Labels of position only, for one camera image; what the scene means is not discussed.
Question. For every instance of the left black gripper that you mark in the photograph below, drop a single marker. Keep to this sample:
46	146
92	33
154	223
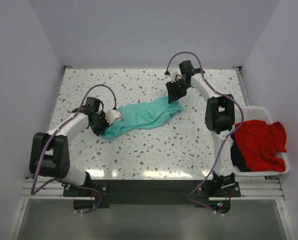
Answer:
100	131

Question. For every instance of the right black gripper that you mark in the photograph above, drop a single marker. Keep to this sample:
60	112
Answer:
174	95

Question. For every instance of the teal t shirt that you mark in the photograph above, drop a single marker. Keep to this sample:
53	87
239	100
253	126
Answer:
143	116

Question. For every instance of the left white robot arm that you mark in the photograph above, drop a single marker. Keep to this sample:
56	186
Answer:
50	155

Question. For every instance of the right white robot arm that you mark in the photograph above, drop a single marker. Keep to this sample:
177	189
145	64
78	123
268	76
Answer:
219	120

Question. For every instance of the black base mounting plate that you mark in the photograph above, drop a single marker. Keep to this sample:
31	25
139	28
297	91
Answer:
102	194

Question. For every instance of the white plastic laundry basket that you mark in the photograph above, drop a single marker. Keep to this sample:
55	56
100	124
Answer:
257	113

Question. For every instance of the black t shirt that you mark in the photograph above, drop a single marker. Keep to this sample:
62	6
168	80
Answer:
238	159

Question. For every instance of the red t shirt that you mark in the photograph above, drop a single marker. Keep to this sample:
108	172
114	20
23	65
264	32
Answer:
259	144

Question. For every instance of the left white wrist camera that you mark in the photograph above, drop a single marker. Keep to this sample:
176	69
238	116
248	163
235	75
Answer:
112	116

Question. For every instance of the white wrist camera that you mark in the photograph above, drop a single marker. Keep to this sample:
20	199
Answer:
112	116
173	74

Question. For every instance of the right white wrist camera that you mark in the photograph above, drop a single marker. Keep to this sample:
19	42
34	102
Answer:
173	74

